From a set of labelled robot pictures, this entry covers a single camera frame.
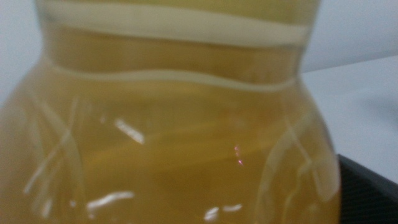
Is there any orange juice bottle white cap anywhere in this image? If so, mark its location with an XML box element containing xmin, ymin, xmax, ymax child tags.
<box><xmin>0</xmin><ymin>0</ymin><xmax>342</xmax><ymax>224</ymax></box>

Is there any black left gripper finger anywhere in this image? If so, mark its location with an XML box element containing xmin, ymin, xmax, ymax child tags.
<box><xmin>337</xmin><ymin>154</ymin><xmax>398</xmax><ymax>224</ymax></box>

